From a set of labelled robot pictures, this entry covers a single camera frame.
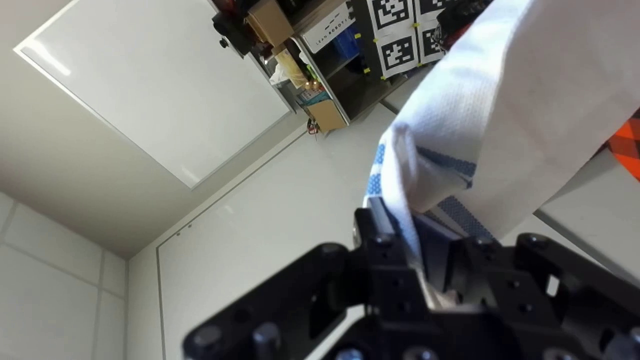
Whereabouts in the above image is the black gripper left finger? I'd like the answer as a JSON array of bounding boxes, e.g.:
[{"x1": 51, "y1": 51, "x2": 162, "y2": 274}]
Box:
[{"x1": 182, "y1": 207, "x2": 428, "y2": 360}]

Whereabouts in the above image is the white towel with blue stripes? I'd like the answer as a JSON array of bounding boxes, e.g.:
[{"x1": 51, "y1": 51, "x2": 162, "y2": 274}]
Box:
[{"x1": 362, "y1": 0, "x2": 640, "y2": 310}]

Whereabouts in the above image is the blue storage bin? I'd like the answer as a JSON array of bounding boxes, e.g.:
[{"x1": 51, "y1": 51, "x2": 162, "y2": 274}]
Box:
[{"x1": 330, "y1": 27, "x2": 368, "y2": 64}]

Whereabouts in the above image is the AprilTag marker board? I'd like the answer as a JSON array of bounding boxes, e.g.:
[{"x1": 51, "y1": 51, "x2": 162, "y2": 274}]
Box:
[{"x1": 362, "y1": 0, "x2": 463, "y2": 85}]

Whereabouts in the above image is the wooden storage shelf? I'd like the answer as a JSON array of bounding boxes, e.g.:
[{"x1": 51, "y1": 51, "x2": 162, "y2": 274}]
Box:
[{"x1": 210, "y1": 0, "x2": 385, "y2": 137}]

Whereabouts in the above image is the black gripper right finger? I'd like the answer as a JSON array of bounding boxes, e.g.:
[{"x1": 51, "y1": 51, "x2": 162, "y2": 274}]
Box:
[{"x1": 425, "y1": 198, "x2": 640, "y2": 360}]

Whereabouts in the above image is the red black plaid tablecloth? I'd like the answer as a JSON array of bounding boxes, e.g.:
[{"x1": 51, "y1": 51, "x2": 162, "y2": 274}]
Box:
[{"x1": 607, "y1": 111, "x2": 640, "y2": 184}]

